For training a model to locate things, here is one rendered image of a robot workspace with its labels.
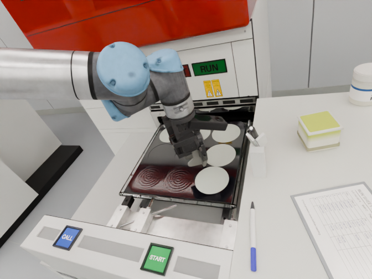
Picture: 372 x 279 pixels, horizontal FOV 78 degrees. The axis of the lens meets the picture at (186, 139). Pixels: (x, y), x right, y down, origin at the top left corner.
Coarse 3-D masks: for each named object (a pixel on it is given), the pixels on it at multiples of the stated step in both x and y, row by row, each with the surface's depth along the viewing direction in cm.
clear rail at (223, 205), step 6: (126, 192) 73; (144, 198) 69; (150, 198) 68; (156, 198) 68; (162, 198) 67; (168, 198) 66; (174, 198) 65; (180, 198) 65; (192, 204) 63; (198, 204) 62; (204, 204) 62; (210, 204) 61; (216, 204) 60; (222, 204) 60; (228, 204) 59
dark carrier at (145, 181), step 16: (240, 128) 81; (160, 144) 87; (208, 144) 79; (240, 144) 75; (144, 160) 82; (160, 160) 80; (176, 160) 78; (144, 176) 76; (160, 176) 74; (176, 176) 72; (192, 176) 70; (128, 192) 73; (144, 192) 71; (160, 192) 69; (176, 192) 67; (192, 192) 66; (224, 192) 63
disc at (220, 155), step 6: (222, 144) 77; (210, 150) 77; (216, 150) 76; (222, 150) 75; (228, 150) 75; (234, 150) 74; (210, 156) 75; (216, 156) 74; (222, 156) 73; (228, 156) 72; (234, 156) 72; (210, 162) 73; (216, 162) 72; (222, 162) 71; (228, 162) 71
